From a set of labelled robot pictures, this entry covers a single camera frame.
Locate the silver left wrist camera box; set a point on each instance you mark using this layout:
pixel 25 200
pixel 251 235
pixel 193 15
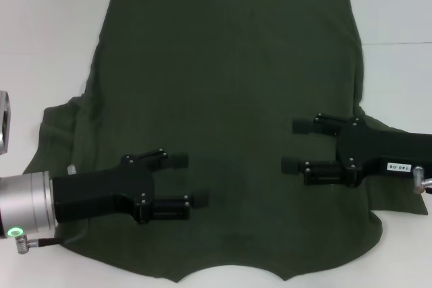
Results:
pixel 4 122

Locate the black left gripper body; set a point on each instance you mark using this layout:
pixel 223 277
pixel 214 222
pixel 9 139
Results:
pixel 101 188

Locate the dark green t-shirt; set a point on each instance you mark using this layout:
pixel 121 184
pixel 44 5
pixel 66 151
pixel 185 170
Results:
pixel 219 82

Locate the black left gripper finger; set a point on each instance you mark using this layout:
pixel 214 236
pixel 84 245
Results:
pixel 179 161
pixel 168 208

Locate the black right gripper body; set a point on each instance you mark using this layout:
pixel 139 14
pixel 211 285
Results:
pixel 371 149

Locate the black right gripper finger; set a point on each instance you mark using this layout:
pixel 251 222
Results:
pixel 324 175
pixel 303 127

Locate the small silver plug stub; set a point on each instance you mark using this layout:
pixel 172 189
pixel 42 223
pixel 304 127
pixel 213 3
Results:
pixel 71 169

